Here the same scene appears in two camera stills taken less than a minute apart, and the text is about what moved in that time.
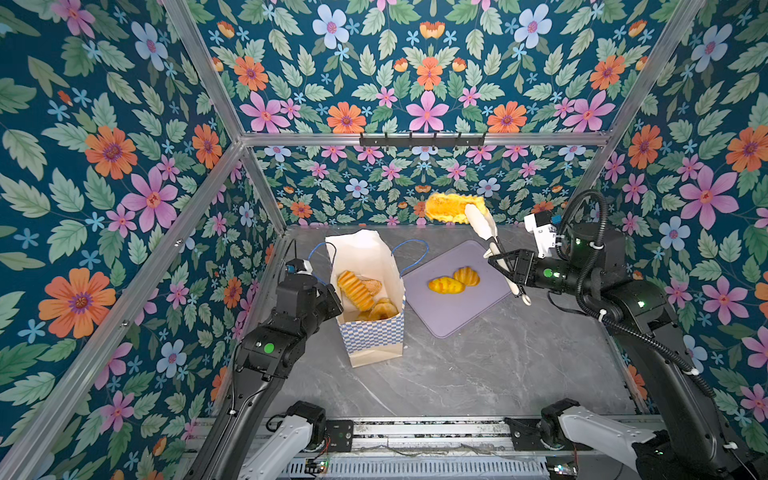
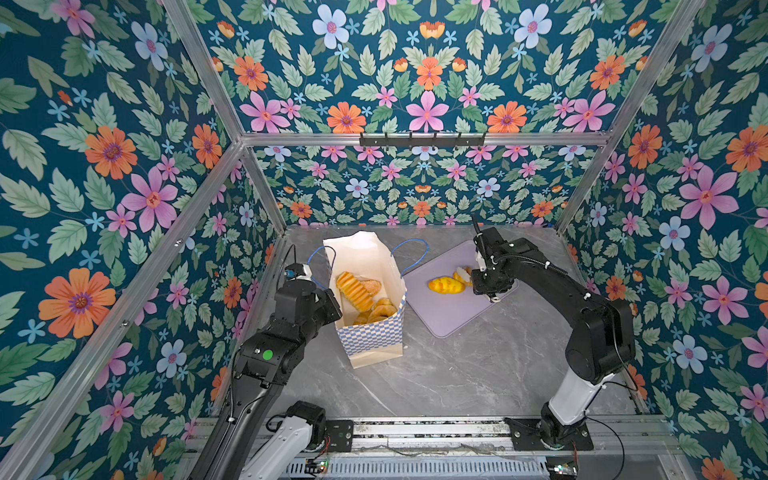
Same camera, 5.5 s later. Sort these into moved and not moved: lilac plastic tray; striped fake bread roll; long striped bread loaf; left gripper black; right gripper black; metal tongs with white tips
Moved: right gripper black; metal tongs with white tips
Not moved: lilac plastic tray; striped fake bread roll; left gripper black; long striped bread loaf
